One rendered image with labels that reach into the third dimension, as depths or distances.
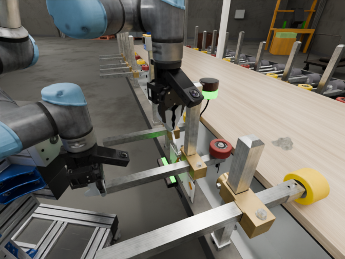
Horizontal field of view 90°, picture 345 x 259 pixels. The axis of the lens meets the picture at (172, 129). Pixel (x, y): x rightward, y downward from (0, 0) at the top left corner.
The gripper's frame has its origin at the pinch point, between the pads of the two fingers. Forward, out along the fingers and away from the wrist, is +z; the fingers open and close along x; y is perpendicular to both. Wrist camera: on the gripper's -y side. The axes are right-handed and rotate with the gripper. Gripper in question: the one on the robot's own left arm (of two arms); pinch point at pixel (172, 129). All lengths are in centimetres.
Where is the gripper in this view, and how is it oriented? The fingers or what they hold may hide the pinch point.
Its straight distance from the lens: 53.6
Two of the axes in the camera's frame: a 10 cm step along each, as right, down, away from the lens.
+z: -0.1, 8.2, 5.7
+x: -7.6, 3.6, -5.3
